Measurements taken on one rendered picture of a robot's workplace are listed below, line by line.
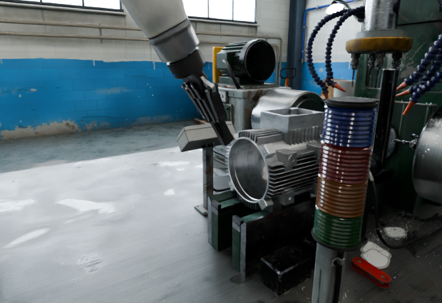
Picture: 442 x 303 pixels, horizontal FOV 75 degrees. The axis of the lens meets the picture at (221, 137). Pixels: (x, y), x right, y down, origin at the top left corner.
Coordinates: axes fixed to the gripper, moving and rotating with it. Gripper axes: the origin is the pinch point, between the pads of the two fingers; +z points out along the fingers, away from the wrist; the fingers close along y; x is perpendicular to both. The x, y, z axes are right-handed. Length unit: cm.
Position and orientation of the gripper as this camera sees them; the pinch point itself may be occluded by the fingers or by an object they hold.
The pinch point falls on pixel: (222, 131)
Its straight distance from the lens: 69.6
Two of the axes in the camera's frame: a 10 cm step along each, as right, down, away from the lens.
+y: -5.5, -2.0, 8.1
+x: -7.2, 6.0, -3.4
